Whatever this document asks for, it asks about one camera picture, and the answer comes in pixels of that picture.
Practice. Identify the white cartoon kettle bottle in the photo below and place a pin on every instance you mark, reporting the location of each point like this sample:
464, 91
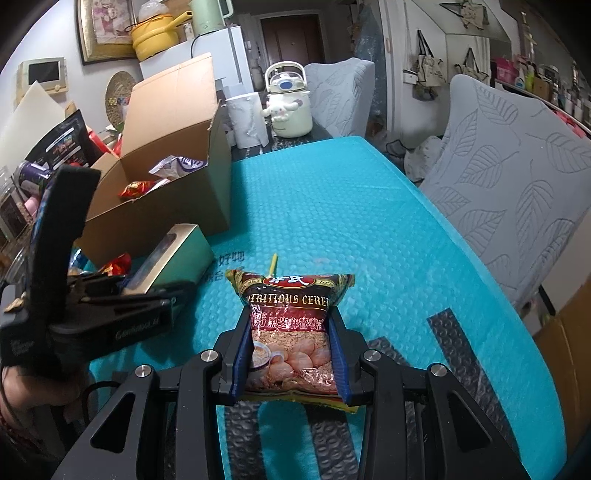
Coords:
288, 101

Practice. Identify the dark brown door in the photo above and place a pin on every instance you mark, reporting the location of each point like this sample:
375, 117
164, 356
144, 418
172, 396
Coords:
293, 38

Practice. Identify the near grey leaf chair cover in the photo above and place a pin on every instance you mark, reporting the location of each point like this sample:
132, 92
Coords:
513, 179

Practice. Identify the person's hand holding gripper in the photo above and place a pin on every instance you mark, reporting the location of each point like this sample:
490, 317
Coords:
24, 394

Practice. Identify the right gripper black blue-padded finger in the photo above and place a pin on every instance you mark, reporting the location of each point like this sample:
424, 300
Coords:
125, 440
420, 424

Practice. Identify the open cardboard box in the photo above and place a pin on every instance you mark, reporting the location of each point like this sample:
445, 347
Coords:
175, 112

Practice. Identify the grey leaf chair cover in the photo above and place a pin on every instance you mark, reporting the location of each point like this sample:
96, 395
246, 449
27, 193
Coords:
341, 95
513, 179

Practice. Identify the left hanging tote bag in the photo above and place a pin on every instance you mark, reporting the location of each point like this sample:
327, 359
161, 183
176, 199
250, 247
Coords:
429, 67

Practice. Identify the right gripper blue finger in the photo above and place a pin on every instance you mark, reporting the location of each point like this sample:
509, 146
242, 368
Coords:
96, 283

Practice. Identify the yellow green small stick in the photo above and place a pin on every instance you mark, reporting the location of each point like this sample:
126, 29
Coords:
273, 263

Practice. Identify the wall intercom monitor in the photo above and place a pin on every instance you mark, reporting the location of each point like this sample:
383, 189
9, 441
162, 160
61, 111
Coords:
49, 73

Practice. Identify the white foam board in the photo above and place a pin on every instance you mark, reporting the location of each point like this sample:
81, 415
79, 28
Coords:
34, 117

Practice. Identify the framed picture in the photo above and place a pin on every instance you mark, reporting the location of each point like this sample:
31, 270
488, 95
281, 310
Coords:
103, 28

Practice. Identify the silver purple triangular snack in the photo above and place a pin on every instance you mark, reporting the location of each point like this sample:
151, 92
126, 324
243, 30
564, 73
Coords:
175, 167

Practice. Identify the black standing pouch bag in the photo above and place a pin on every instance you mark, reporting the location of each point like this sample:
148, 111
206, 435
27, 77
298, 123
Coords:
66, 143

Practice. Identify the teal bubble mailer mat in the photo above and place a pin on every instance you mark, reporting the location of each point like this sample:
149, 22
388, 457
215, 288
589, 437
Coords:
341, 207

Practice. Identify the green electric kettle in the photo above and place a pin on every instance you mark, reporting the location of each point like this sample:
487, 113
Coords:
209, 15

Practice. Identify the far grey leaf chair cover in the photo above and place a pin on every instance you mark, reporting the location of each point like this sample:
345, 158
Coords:
341, 95

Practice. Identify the woven round mat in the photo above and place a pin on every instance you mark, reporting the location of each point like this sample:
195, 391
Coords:
117, 96

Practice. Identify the yellow pot with handle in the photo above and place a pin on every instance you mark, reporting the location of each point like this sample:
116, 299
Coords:
156, 34

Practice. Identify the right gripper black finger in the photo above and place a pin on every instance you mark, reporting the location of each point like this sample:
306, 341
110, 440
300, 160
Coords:
172, 294

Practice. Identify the right hanging tote bag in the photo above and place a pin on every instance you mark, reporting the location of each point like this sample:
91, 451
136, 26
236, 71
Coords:
469, 67

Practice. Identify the white paper towel roll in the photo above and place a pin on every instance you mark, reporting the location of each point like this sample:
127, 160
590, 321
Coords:
247, 121

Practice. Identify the brown cardboard box at right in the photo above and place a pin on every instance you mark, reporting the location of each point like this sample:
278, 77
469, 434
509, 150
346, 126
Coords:
564, 342

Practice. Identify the red chinese snack packet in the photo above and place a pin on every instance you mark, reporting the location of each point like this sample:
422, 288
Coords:
137, 189

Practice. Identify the small window gift box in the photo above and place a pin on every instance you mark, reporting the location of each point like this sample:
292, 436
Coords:
183, 254

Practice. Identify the small red gold candy packet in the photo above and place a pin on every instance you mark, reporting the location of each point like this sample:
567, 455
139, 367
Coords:
119, 266

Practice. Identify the purple can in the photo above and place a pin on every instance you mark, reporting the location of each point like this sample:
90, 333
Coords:
32, 178

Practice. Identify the nutritious cereal snack bag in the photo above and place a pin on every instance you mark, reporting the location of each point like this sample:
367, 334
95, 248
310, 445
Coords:
291, 356

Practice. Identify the hanging tote bag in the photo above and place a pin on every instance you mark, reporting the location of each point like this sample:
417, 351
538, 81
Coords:
469, 67
429, 67

